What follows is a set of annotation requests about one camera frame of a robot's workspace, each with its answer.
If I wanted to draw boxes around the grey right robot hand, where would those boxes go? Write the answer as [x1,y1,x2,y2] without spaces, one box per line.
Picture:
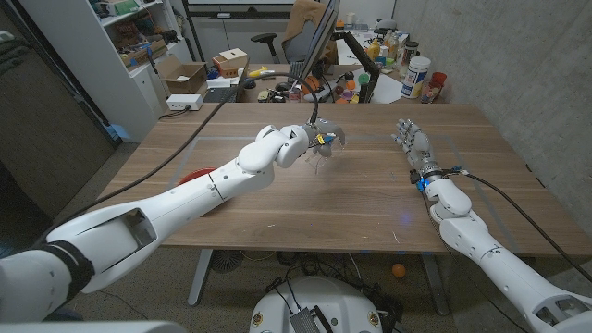
[390,118,444,182]

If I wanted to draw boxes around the black laptop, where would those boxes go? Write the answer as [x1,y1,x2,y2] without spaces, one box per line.
[203,57,252,104]

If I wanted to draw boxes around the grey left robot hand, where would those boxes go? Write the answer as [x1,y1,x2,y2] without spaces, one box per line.
[304,118,347,158]

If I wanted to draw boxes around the white game controller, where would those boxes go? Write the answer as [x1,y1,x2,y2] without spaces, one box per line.
[303,90,332,104]

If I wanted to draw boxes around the grey office chair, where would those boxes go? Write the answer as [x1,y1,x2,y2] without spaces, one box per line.
[251,0,339,65]

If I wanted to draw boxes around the round grey grille disc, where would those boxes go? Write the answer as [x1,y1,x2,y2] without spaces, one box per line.
[210,249,245,274]

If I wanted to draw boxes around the small wooden box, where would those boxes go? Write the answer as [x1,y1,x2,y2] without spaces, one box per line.
[212,47,250,79]

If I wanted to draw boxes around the clear frame glasses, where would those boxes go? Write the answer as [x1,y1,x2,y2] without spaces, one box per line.
[304,142,343,176]

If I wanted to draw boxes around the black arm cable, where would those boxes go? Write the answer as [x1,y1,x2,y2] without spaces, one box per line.
[450,168,592,284]
[31,72,320,246]

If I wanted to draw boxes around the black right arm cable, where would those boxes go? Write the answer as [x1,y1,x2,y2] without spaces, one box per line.
[450,168,592,284]

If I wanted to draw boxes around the red bowl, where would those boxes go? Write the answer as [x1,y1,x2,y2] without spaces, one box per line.
[178,166,218,187]

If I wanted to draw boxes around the wooden desk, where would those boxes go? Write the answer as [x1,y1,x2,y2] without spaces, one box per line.
[238,62,448,105]

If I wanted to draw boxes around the black computer monitor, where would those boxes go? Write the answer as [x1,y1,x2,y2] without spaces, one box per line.
[295,0,342,87]

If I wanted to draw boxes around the orange toy basketball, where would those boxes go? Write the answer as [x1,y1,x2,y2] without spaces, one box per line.
[300,75,321,96]

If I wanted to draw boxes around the white shelf unit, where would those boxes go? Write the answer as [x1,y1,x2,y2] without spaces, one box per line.
[18,0,195,143]

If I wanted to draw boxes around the tan jacket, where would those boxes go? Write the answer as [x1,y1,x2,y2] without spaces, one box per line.
[282,0,339,45]

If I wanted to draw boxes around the person in dark trousers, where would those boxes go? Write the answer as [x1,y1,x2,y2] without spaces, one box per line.
[0,161,52,251]

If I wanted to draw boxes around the open cardboard box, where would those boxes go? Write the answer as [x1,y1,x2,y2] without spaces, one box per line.
[155,54,209,96]

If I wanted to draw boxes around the white power box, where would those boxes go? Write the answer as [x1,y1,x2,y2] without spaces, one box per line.
[166,93,204,112]

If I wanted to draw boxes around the white canister blue label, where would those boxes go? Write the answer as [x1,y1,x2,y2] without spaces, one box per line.
[401,55,432,100]

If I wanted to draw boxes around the white paper sheet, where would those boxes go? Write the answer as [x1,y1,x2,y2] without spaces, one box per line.
[369,73,404,105]

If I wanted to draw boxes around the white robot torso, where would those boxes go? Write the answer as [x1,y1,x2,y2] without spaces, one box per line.
[249,276,384,333]

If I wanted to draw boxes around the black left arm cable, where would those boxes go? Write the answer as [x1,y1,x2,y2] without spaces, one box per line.
[31,72,320,246]

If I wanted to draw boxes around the grey metal table leg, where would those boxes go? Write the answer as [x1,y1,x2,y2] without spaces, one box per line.
[187,249,214,308]
[420,253,450,316]

